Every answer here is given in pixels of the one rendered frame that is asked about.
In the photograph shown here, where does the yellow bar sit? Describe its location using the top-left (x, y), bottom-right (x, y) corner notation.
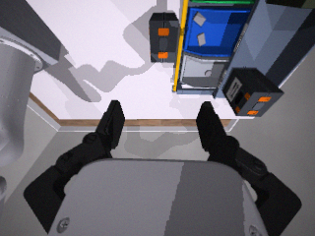
top-left (173, 0), bottom-right (188, 90)

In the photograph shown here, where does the blue open bin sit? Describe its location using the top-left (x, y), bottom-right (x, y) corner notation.
top-left (183, 7), bottom-right (252, 56)

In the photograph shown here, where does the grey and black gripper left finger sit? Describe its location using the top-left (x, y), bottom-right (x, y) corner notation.
top-left (24, 99), bottom-right (125, 235)

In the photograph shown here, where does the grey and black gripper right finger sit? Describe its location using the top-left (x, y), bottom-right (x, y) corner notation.
top-left (196, 101), bottom-right (302, 236)

